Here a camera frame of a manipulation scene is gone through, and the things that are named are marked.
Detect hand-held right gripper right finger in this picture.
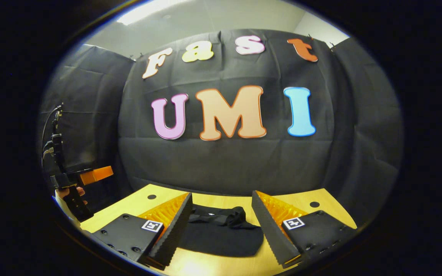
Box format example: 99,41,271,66
252,191,358,267

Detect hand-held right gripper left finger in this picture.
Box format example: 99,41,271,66
92,192,193,269

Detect black button shirt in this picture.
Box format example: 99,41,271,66
177,204,264,257

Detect black cable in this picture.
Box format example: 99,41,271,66
41,105,62,154

